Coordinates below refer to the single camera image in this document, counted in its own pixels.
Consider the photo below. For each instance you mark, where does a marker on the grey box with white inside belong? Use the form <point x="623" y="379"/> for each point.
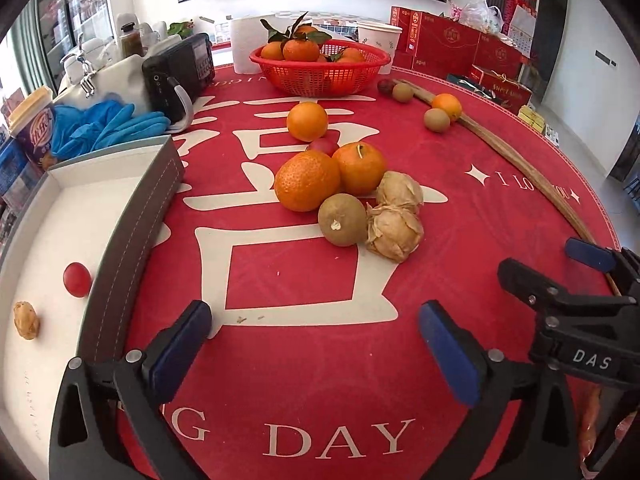
<point x="130" y="240"/>

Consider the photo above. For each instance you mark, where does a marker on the small white carton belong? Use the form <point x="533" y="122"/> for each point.
<point x="552" y="135"/>

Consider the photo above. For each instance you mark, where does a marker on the green plant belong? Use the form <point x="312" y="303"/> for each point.
<point x="181" y="29"/>

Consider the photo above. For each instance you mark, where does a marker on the checkered cloth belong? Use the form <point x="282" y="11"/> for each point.
<point x="335" y="29"/>

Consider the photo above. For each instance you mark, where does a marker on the black radio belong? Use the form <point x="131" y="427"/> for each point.
<point x="180" y="75"/>

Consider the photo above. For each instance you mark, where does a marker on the bumpy-skinned orange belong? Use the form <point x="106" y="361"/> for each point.
<point x="306" y="180"/>

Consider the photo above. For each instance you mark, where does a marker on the small dark red fruit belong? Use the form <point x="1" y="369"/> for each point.
<point x="384" y="86"/>

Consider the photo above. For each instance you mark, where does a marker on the wall calendar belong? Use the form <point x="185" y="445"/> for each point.
<point x="522" y="30"/>

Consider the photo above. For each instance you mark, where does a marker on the white handbag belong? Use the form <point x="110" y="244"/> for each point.
<point x="115" y="80"/>

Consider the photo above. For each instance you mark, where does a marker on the papery brown husked fruit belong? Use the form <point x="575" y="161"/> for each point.
<point x="395" y="232"/>
<point x="400" y="192"/>

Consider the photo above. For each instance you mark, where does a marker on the long wooden stick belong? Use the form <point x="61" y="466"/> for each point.
<point x="525" y="160"/>

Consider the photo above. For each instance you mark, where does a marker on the milk tea cup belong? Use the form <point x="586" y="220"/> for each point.
<point x="32" y="125"/>

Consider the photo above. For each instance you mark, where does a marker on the dark green gift bag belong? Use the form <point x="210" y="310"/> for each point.
<point x="467" y="85"/>

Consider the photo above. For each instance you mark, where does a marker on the red plastic basket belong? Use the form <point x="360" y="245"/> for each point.
<point x="320" y="80"/>

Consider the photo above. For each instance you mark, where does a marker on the clear plastic bag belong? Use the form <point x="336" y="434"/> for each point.
<point x="477" y="17"/>

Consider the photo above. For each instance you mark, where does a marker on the orange with stem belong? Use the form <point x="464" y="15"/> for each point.
<point x="359" y="167"/>

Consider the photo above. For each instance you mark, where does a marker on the glass door cabinet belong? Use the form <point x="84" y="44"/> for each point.
<point x="70" y="5"/>

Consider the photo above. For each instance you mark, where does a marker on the brown jar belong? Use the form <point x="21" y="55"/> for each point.
<point x="131" y="40"/>

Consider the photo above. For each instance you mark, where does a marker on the white paper towel roll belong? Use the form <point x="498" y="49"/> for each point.
<point x="250" y="45"/>

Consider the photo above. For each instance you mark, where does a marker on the large red gift box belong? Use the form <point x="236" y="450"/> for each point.
<point x="445" y="45"/>

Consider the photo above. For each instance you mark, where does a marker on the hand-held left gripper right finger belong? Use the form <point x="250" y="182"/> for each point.
<point x="447" y="355"/>

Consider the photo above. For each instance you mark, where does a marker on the yellow carton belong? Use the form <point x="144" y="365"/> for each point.
<point x="532" y="119"/>

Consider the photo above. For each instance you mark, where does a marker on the pile of leafy mandarins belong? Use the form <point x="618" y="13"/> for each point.
<point x="300" y="51"/>

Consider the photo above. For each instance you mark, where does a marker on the printed red tablecloth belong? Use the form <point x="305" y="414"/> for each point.
<point x="310" y="350"/>

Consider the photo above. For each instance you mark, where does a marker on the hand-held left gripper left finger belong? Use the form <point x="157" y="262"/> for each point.
<point x="182" y="350"/>

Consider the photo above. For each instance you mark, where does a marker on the walnut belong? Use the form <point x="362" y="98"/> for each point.
<point x="26" y="320"/>

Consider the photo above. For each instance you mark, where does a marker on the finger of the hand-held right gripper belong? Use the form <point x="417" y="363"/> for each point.
<point x="520" y="277"/>
<point x="590" y="254"/>

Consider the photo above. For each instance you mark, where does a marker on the brown kiwi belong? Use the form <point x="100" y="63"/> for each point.
<point x="402" y="92"/>
<point x="343" y="220"/>
<point x="436" y="120"/>

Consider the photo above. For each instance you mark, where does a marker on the blue rubber gloves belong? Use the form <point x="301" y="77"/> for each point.
<point x="100" y="125"/>

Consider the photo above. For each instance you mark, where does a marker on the stack of paper cups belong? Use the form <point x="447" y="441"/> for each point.
<point x="379" y="39"/>

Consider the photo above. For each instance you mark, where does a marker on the smooth orange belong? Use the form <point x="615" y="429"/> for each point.
<point x="446" y="106"/>
<point x="307" y="121"/>

